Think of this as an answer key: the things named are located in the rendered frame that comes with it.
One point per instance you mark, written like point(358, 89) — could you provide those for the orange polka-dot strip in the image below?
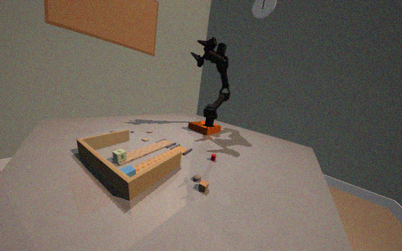
point(183, 150)

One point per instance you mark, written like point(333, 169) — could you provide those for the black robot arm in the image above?
point(222, 66)

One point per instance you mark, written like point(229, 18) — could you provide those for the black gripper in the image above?
point(209, 55)

